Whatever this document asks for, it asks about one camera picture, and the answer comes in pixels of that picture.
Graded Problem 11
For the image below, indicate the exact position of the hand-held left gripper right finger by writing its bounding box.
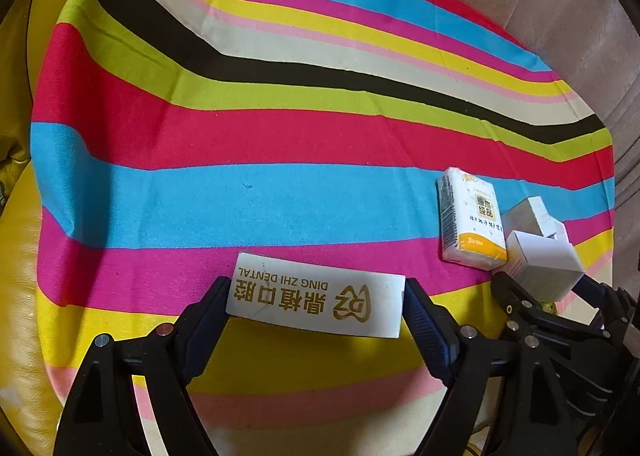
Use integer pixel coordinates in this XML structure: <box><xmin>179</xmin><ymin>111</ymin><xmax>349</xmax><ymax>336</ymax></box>
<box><xmin>402</xmin><ymin>278</ymin><xmax>561</xmax><ymax>456</ymax></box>

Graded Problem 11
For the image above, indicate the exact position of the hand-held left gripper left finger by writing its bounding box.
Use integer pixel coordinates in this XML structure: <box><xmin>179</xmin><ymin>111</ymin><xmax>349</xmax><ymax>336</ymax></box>
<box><xmin>52</xmin><ymin>277</ymin><xmax>232</xmax><ymax>456</ymax></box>

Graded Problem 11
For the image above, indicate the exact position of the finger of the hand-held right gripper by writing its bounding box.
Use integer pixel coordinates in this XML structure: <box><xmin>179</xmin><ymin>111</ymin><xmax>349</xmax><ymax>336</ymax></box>
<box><xmin>572</xmin><ymin>276</ymin><xmax>633</xmax><ymax>331</ymax></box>
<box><xmin>492</xmin><ymin>273</ymin><xmax>549</xmax><ymax>337</ymax></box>

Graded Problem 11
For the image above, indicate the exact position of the small white cardboard box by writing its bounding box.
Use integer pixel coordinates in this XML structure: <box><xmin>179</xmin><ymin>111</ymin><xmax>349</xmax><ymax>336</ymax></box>
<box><xmin>505</xmin><ymin>230</ymin><xmax>587</xmax><ymax>301</ymax></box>
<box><xmin>501</xmin><ymin>196</ymin><xmax>571</xmax><ymax>241</ymax></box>

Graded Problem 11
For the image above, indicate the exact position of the white box with gold print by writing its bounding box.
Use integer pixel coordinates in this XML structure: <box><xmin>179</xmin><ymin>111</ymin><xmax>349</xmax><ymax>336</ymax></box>
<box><xmin>225</xmin><ymin>252</ymin><xmax>407</xmax><ymax>339</ymax></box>

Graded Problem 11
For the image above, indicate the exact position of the white and orange tissue pack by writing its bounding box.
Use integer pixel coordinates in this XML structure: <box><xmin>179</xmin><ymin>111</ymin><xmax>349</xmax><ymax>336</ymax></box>
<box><xmin>437</xmin><ymin>167</ymin><xmax>508</xmax><ymax>271</ymax></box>

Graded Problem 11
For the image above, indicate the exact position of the colourful striped tablecloth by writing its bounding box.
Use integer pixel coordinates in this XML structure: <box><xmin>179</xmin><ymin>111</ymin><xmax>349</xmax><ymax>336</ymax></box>
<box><xmin>30</xmin><ymin>0</ymin><xmax>616</xmax><ymax>456</ymax></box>

